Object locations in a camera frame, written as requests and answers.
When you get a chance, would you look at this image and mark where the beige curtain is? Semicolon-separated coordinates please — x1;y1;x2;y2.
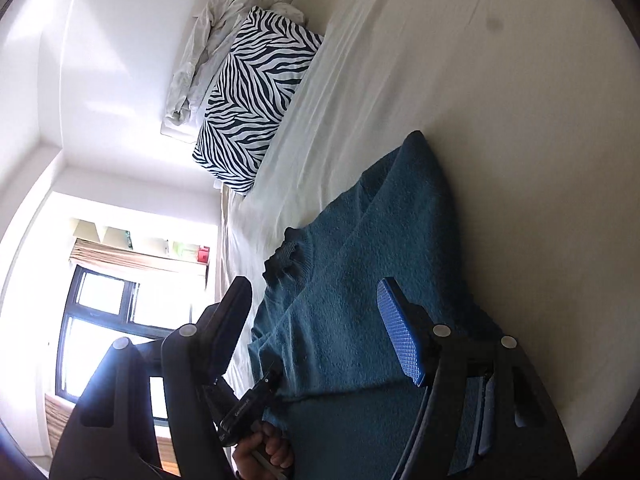
67;239;208;278

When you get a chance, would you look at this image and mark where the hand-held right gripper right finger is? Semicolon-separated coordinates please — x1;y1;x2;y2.
376;277;580;480

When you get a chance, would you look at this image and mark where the bed with beige sheet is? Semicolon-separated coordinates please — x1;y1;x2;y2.
215;0;640;480

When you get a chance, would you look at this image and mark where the teal knit sweater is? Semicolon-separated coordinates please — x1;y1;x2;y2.
248;130;506;480

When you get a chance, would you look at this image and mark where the zebra print pillow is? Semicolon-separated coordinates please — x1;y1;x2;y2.
192;6;326;196

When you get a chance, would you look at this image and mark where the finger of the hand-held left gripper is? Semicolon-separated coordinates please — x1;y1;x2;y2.
256;357;285;397

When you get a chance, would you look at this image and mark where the white folded duvet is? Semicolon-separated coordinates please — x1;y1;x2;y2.
164;0;306;128

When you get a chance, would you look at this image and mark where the white wall shelf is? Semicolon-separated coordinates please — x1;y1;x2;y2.
70;216;212;266

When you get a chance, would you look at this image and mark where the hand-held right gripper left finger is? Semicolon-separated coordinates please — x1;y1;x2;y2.
48;276;253;480

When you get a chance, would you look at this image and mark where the black framed window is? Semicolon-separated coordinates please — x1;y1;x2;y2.
54;265;176;428

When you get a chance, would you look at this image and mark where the person's left hand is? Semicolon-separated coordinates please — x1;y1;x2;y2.
234;420;297;480

